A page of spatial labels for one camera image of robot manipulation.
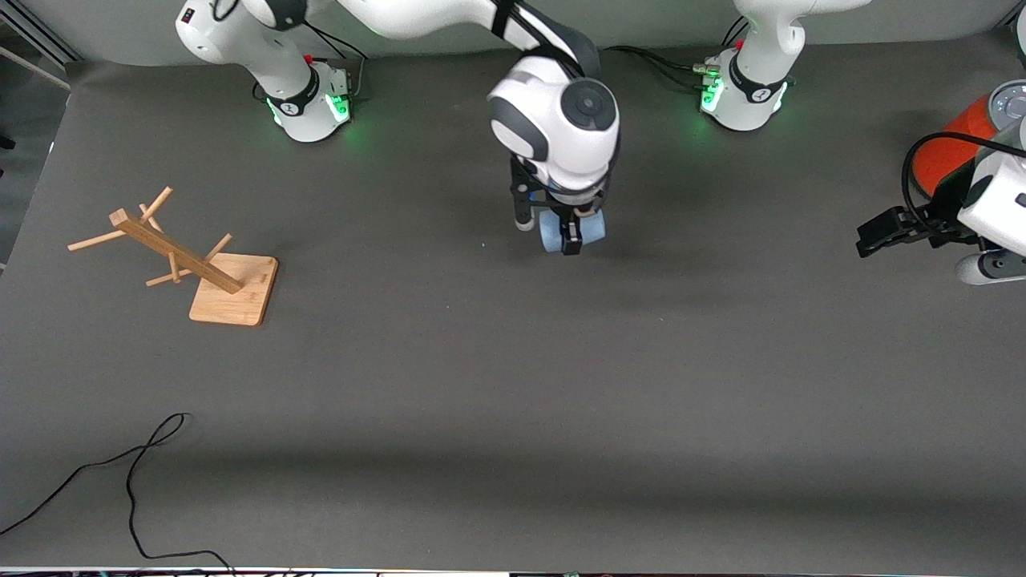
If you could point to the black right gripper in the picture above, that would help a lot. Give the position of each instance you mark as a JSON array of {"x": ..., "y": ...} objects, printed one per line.
[{"x": 571, "y": 234}]

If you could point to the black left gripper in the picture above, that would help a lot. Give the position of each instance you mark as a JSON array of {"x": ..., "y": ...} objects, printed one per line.
[{"x": 951, "y": 200}]

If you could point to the light blue plastic cup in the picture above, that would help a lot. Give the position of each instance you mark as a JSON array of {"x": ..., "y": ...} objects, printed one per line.
[{"x": 593, "y": 231}]

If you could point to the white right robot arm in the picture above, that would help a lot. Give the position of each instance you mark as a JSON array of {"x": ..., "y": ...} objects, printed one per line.
[{"x": 553, "y": 104}]

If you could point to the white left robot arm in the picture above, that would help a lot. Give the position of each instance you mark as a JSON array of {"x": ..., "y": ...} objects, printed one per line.
[{"x": 753, "y": 80}]

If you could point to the wooden cup rack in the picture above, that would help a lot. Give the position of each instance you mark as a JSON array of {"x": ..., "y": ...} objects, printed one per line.
[{"x": 232, "y": 300}]

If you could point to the orange cylindrical container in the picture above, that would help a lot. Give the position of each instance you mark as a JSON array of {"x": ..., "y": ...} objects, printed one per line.
[{"x": 946, "y": 156}]

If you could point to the silver aluminium frame rail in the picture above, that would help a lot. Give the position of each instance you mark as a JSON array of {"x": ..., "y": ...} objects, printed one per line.
[{"x": 40, "y": 32}]

